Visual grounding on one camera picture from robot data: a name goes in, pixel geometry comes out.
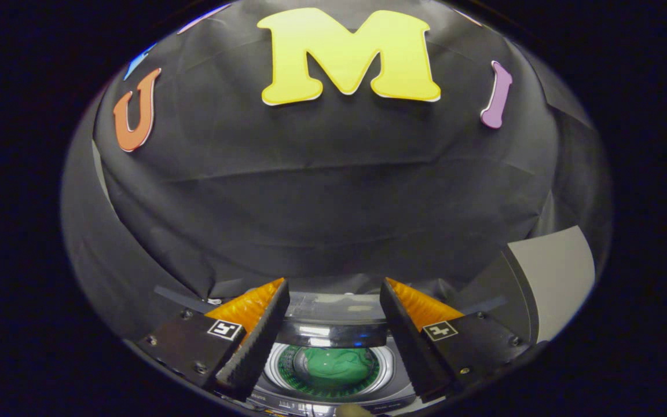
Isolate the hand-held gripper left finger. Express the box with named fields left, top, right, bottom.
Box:
left=137, top=278, right=291, bottom=401

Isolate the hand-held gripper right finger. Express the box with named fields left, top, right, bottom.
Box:
left=380, top=277, right=534, bottom=403

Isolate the green polo shirt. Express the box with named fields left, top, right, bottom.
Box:
left=305, top=346, right=375, bottom=389

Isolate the grey washing machine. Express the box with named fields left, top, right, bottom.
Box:
left=247, top=292, right=421, bottom=416

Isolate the beige cabinet with dark top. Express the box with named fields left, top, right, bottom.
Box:
left=461, top=226, right=596, bottom=343

